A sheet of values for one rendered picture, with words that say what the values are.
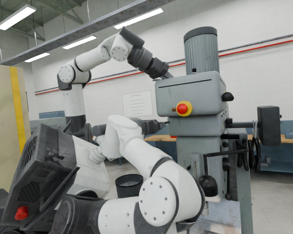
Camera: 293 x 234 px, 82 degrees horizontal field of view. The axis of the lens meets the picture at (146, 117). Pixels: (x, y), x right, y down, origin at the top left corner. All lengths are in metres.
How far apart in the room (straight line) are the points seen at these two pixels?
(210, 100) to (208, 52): 0.48
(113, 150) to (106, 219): 0.18
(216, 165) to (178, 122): 0.25
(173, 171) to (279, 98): 4.89
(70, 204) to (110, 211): 0.12
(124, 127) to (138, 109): 5.46
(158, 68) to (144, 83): 5.09
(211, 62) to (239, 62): 4.09
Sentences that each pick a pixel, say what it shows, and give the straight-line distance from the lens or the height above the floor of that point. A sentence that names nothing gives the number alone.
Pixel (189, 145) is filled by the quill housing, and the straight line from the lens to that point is 0.83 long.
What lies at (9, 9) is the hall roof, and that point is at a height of 6.20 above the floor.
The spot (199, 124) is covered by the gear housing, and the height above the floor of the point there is 1.69.
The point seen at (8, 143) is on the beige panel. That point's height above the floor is 1.56.
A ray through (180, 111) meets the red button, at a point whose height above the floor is 1.75.
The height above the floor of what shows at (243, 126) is 1.62.
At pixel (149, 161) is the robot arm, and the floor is 1.66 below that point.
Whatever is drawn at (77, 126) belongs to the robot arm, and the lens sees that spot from 0.83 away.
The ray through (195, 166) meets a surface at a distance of 0.81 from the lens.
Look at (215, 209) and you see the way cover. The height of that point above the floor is 1.03.
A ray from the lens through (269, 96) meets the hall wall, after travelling 5.12.
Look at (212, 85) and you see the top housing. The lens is 0.66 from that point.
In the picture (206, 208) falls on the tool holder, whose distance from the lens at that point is 1.02.
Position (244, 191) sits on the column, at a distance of 1.38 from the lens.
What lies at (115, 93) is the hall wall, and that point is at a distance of 6.48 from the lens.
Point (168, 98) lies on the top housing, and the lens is 0.70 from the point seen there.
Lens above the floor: 1.77
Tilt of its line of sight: 3 degrees down
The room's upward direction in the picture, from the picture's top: 5 degrees counter-clockwise
